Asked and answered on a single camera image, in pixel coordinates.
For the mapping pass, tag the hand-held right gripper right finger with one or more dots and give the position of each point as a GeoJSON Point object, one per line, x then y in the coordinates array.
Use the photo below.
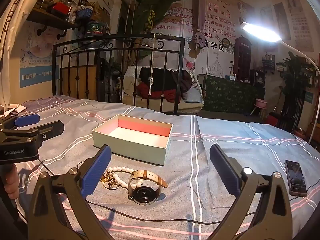
{"type": "Point", "coordinates": [226, 172]}

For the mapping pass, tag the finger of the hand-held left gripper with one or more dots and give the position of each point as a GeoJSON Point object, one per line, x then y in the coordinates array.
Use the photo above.
{"type": "Point", "coordinates": [27, 120]}
{"type": "Point", "coordinates": [50, 128]}

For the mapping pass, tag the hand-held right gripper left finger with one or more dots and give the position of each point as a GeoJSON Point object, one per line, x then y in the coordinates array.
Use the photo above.
{"type": "Point", "coordinates": [96, 172]}

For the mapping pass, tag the gold charm bangle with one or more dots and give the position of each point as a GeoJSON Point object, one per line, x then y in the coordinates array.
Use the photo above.
{"type": "Point", "coordinates": [110, 183]}

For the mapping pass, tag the pale green box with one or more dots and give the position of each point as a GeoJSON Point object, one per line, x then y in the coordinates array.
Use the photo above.
{"type": "Point", "coordinates": [130, 147]}

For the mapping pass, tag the person's left hand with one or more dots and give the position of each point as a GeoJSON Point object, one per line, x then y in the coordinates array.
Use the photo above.
{"type": "Point", "coordinates": [11, 182]}

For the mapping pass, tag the white crumpled cloth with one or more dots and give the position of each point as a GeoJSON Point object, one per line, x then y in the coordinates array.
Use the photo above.
{"type": "Point", "coordinates": [15, 108]}

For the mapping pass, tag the blue plaid bedspread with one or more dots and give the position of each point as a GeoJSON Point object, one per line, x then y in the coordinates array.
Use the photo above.
{"type": "Point", "coordinates": [225, 135]}

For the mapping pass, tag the black smartphone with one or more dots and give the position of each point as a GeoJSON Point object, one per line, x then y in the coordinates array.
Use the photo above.
{"type": "Point", "coordinates": [296, 177]}

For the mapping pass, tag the white wicker swing chair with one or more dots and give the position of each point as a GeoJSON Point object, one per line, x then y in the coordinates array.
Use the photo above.
{"type": "Point", "coordinates": [192, 107]}

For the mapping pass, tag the pink stool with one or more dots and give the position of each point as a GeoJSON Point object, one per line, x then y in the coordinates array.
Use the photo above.
{"type": "Point", "coordinates": [260, 103]}

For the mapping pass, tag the green floral counter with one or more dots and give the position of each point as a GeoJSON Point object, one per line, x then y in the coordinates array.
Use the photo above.
{"type": "Point", "coordinates": [230, 95]}

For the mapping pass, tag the white curtain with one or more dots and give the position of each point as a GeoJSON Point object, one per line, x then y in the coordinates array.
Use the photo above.
{"type": "Point", "coordinates": [12, 42]}

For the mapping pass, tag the grey-blue cushion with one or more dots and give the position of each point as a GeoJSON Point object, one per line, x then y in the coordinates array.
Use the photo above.
{"type": "Point", "coordinates": [192, 95]}

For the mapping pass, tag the red garment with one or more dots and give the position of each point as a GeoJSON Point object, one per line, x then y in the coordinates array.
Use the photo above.
{"type": "Point", "coordinates": [160, 95]}

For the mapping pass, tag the green round tin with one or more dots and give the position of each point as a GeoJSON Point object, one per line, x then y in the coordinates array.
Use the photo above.
{"type": "Point", "coordinates": [93, 27]}

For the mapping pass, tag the red booth-shaped cabinet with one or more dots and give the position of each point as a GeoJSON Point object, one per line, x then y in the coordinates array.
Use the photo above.
{"type": "Point", "coordinates": [243, 60]}

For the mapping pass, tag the black garment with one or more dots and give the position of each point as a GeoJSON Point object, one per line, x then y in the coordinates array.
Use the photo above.
{"type": "Point", "coordinates": [162, 77]}

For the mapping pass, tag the red box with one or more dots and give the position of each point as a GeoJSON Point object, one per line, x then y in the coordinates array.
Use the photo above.
{"type": "Point", "coordinates": [61, 8]}

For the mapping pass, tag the blue basket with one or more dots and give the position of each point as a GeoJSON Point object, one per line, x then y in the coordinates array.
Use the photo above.
{"type": "Point", "coordinates": [85, 13]}

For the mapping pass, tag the potted green plant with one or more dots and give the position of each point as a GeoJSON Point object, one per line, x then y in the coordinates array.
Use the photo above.
{"type": "Point", "coordinates": [297, 75]}

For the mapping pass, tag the white LED lamp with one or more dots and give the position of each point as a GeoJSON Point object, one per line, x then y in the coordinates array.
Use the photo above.
{"type": "Point", "coordinates": [260, 32]}

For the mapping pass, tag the hanging grey fabric bundle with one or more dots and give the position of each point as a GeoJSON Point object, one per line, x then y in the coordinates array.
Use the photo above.
{"type": "Point", "coordinates": [200, 17]}

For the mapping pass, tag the blue and white wall poster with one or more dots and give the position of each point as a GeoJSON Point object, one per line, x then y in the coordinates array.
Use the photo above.
{"type": "Point", "coordinates": [37, 55]}

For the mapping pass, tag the black metal bed frame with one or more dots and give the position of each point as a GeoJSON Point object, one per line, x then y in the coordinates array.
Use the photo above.
{"type": "Point", "coordinates": [178, 85]}

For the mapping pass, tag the dark wall shelf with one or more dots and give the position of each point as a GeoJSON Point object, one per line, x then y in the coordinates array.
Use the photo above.
{"type": "Point", "coordinates": [50, 21]}

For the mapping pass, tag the large red-lettered wall poster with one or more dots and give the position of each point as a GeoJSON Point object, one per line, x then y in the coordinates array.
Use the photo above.
{"type": "Point", "coordinates": [222, 12]}

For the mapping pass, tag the portrait wall poster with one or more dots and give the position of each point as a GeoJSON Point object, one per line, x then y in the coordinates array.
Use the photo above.
{"type": "Point", "coordinates": [297, 22]}

